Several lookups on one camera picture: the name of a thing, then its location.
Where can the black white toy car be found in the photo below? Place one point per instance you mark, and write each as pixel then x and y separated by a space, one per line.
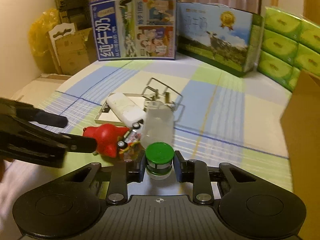
pixel 136 127

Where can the brown cardboard box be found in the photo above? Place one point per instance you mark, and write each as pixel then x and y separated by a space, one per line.
pixel 300 124

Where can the flattened cardboard boxes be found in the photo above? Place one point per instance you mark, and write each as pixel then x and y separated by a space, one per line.
pixel 72 50

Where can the blue milk carton box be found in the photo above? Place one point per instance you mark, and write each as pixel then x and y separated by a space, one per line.
pixel 134 29

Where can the yellow plastic bag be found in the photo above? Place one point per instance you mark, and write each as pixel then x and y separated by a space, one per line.
pixel 39 41

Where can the clear plastic tube container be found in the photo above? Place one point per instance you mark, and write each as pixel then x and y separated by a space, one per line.
pixel 158 124

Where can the shallow white box lid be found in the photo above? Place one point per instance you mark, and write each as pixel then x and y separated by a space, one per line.
pixel 107 116

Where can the person's left hand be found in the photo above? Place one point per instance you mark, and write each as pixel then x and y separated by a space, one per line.
pixel 2 166

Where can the checked bed sheet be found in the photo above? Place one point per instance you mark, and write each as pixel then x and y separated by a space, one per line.
pixel 218 118

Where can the green tissue pack bundle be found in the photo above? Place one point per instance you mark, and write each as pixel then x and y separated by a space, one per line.
pixel 290 44

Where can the green lid small jar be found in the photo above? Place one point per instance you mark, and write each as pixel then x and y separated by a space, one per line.
pixel 159 156

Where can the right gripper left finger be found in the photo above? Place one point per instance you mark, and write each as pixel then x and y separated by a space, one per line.
pixel 123 173

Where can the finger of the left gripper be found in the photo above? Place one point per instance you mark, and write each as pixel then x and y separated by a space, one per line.
pixel 78 143
pixel 50 119

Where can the white oblong case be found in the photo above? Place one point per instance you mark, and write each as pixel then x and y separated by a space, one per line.
pixel 127 111

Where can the wooden door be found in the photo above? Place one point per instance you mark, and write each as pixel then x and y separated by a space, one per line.
pixel 311 10

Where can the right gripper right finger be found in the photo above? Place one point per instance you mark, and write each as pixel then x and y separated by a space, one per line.
pixel 195 172

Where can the white plug adapter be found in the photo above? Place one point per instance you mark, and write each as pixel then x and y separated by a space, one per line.
pixel 165 99

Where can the cow picture milk box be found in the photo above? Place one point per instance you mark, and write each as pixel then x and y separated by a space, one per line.
pixel 219 35

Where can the red pig figurine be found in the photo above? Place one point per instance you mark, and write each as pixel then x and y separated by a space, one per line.
pixel 107 137

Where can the black folding hand cart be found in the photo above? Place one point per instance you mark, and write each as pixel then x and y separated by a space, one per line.
pixel 74 11

